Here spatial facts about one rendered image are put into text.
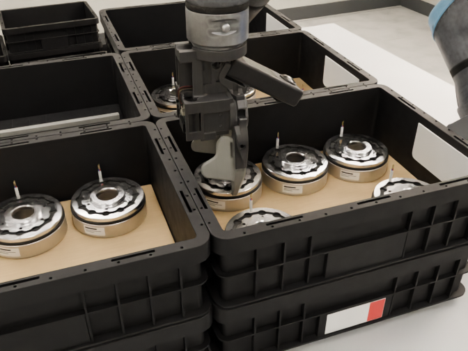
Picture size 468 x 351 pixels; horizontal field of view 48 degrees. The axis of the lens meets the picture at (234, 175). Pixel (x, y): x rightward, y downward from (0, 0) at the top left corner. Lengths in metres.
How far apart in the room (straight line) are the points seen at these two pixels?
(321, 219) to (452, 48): 0.60
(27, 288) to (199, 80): 0.31
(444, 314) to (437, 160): 0.23
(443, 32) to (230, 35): 0.60
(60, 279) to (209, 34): 0.31
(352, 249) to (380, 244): 0.04
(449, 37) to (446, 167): 0.37
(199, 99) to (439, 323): 0.47
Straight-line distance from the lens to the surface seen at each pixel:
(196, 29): 0.64
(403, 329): 0.82
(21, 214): 0.78
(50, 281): 0.56
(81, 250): 0.74
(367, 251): 0.69
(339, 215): 0.62
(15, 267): 0.74
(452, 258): 0.80
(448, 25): 1.13
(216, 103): 0.66
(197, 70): 0.66
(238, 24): 0.63
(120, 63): 1.03
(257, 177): 0.79
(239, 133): 0.67
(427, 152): 0.86
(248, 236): 0.58
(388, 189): 0.79
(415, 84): 1.57
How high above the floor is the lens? 1.30
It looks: 34 degrees down
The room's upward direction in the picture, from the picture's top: straight up
